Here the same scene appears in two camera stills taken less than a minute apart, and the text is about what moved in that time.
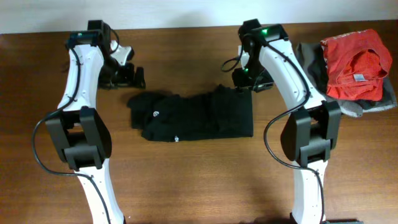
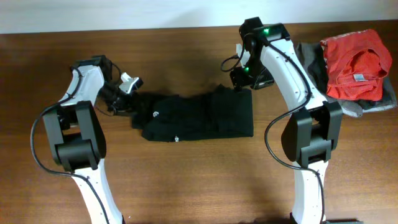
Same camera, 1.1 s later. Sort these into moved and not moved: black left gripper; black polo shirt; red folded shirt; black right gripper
Moved: black left gripper
Not moved: red folded shirt; black right gripper; black polo shirt
